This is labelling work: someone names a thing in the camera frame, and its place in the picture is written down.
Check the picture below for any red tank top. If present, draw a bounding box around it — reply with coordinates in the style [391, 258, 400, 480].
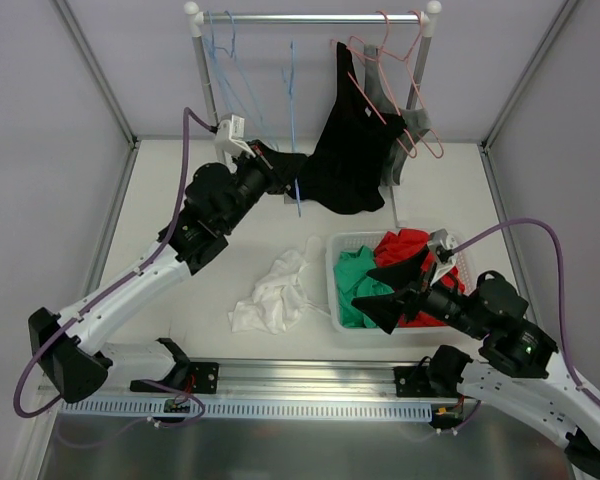
[374, 229, 469, 330]

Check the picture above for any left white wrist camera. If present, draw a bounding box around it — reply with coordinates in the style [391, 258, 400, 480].
[214, 113, 255, 158]

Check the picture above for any white slotted cable duct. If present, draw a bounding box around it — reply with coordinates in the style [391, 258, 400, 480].
[60, 396, 433, 423]

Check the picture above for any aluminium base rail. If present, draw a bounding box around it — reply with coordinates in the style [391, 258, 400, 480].
[37, 355, 481, 401]

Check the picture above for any white plastic basket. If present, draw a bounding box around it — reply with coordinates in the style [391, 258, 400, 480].
[325, 230, 477, 338]

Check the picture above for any pink hanger right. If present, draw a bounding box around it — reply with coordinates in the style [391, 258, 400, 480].
[377, 10, 444, 160]

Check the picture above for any blue hanger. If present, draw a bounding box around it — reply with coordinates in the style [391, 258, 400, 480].
[282, 40, 302, 218]
[206, 10, 248, 116]
[224, 10, 279, 147]

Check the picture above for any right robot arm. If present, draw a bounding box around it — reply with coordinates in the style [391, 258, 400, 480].
[352, 247, 600, 479]

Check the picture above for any grey tank top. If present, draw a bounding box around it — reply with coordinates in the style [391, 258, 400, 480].
[363, 44, 431, 186]

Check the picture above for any green tank top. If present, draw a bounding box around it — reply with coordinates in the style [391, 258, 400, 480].
[334, 246, 393, 329]

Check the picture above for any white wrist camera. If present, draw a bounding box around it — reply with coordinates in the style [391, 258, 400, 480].
[214, 113, 255, 158]
[427, 229, 458, 265]

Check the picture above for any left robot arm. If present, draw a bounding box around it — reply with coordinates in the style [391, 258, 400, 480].
[28, 140, 307, 403]

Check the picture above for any white clothes rack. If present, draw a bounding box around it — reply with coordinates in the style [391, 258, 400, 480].
[183, 0, 444, 230]

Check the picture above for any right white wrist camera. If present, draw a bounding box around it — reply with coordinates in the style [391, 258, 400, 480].
[427, 229, 458, 265]

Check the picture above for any white tank top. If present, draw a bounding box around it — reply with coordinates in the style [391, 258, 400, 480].
[228, 235, 330, 335]

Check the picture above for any black tank top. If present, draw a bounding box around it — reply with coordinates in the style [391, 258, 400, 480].
[259, 40, 408, 216]

